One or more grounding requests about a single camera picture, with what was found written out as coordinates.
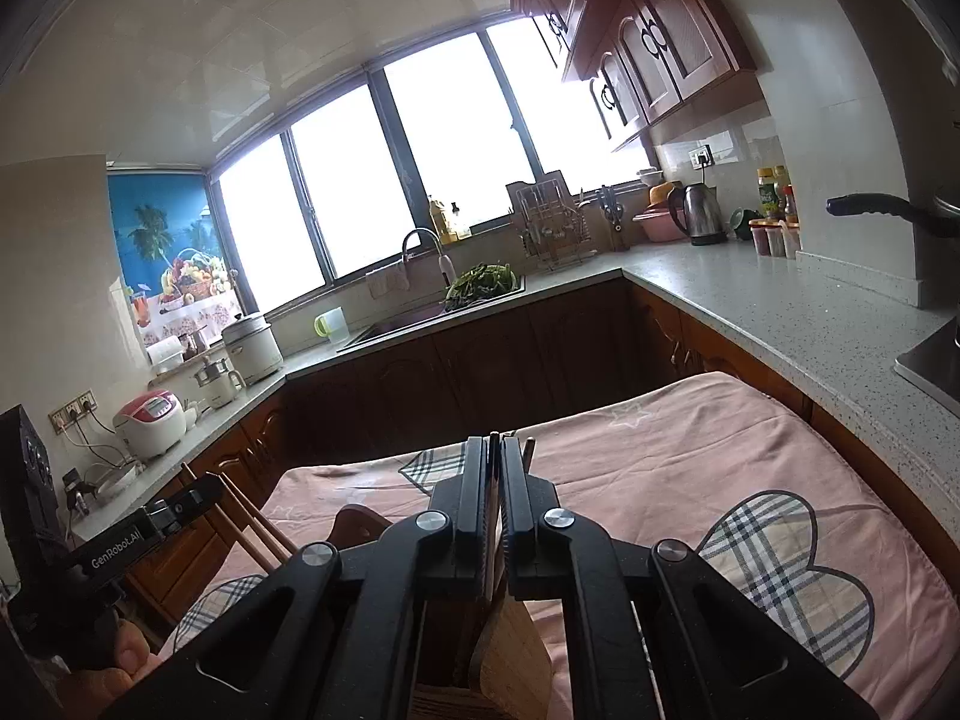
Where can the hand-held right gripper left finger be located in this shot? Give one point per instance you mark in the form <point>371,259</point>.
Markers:
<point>469,510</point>

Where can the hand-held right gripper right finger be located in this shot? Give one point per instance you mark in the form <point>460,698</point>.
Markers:
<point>517,510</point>

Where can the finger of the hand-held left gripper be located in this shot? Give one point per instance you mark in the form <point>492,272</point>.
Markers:
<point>184,506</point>

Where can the red patterned chopsticks pair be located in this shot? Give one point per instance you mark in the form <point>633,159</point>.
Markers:
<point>240,536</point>

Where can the wooden utensil holder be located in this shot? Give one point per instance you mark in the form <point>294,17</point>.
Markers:
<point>517,652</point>

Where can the person's left hand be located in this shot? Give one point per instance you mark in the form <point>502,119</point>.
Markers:
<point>112,682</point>

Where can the small black appliance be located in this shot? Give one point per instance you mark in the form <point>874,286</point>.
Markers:
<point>79,495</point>

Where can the white and red rice cooker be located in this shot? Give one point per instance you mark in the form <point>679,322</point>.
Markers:
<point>150,424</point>

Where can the small white electric pot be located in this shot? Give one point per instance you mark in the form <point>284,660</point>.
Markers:
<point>217,386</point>

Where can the white paper towel roll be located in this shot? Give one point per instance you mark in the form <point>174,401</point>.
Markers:
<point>165,354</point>

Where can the large white electric cooker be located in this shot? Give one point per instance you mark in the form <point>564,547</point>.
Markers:
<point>251,352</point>

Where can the pink tablecloth with plaid hearts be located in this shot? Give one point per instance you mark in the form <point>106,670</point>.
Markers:
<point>675,450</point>

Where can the kitchen sink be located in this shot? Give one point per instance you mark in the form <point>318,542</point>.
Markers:
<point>405,322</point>

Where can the green vegetables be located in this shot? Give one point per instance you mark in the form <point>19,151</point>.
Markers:
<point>480,283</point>

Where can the pink dishcloth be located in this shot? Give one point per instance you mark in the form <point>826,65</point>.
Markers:
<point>386,281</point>

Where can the steel kitchen faucet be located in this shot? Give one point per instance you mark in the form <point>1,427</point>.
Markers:
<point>442,262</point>

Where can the palm tree fruit poster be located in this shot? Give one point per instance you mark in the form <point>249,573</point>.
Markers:
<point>150,225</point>

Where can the yellow oil bottle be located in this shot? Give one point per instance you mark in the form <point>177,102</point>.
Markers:
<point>438,221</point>

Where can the knife and scissors holder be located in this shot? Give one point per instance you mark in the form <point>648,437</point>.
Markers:
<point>613,217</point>

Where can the pink plastic basin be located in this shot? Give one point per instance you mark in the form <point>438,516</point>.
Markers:
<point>656,226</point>

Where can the stacked yellow bowls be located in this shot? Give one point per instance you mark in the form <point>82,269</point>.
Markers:
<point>661,193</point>

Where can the steel electric kettle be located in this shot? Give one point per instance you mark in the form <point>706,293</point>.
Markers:
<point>701,214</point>

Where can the green bowl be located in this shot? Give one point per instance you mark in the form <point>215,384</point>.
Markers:
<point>742,225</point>

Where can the spice jar set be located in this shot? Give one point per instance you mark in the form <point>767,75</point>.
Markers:
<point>772,240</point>

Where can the large kitchen window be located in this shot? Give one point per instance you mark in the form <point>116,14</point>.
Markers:
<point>450,127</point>

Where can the green label sauce bottle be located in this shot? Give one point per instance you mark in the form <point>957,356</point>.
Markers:
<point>768,195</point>

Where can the gas stove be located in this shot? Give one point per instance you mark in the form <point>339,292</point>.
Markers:
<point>934,360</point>

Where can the black wok with lid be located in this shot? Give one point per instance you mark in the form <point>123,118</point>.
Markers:
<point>877,206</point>

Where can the wooden upper cabinets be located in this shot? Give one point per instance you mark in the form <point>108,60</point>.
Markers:
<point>660,30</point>

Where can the wall socket strip with plugs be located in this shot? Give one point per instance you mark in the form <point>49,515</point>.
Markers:
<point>71,411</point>

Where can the white wall socket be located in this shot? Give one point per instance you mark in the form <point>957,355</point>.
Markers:
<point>701,157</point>

